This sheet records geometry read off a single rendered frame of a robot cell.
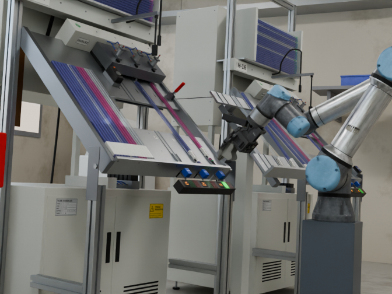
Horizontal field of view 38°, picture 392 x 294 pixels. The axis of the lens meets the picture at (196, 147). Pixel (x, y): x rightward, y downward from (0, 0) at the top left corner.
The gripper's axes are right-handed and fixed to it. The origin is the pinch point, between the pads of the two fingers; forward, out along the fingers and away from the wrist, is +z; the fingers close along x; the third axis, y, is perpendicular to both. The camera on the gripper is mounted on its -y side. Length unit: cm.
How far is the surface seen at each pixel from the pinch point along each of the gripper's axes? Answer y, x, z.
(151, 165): -2.3, -29.1, 9.6
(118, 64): -56, -13, 4
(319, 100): -139, 343, 30
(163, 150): -11.5, -15.3, 9.9
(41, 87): -70, -28, 32
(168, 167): -2.3, -19.5, 9.8
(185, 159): -7.4, -5.4, 9.9
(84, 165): -233, 227, 227
